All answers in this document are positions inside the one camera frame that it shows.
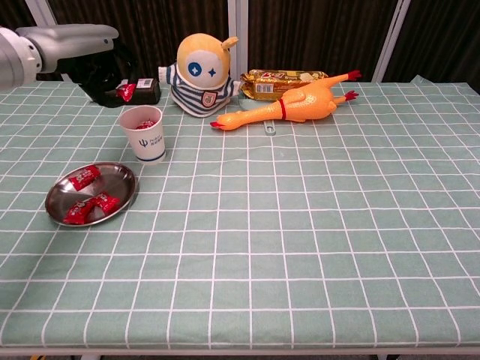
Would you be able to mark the dark bottle with white cap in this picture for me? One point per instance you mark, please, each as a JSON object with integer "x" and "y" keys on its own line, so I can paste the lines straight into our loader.
{"x": 150, "y": 95}

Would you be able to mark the yellow rubber chicken toy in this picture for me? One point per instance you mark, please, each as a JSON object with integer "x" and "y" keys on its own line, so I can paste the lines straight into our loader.
{"x": 303, "y": 103}

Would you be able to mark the white table frame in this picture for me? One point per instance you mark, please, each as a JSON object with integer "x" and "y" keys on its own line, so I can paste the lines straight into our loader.
{"x": 240, "y": 351}

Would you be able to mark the gold biscuit package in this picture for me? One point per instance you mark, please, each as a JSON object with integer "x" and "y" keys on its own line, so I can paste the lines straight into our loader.
{"x": 270, "y": 80}

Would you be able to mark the metal bowl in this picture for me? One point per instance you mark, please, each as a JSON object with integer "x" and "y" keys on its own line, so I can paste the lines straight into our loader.
{"x": 112, "y": 180}

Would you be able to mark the grey partition frame post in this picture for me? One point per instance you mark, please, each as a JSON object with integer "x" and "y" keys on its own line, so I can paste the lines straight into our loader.
{"x": 390, "y": 37}
{"x": 42, "y": 11}
{"x": 238, "y": 22}

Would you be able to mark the red candy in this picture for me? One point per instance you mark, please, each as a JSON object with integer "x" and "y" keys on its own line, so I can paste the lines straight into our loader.
{"x": 77, "y": 212}
{"x": 85, "y": 177}
{"x": 126, "y": 92}
{"x": 144, "y": 125}
{"x": 105, "y": 201}

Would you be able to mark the green checkered tablecloth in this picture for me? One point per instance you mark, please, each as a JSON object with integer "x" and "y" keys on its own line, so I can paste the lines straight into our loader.
{"x": 262, "y": 225}

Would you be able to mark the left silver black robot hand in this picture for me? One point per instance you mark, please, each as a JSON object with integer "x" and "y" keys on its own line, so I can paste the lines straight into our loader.
{"x": 75, "y": 43}

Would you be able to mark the yellow plush doll striped shirt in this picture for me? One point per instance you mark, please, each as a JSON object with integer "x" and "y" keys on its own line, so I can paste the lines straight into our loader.
{"x": 202, "y": 56}

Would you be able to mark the white paper cup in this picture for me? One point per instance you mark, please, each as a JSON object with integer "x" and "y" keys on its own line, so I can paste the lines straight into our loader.
{"x": 146, "y": 142}

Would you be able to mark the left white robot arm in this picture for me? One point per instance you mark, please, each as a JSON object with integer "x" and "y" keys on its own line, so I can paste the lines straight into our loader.
{"x": 13, "y": 63}

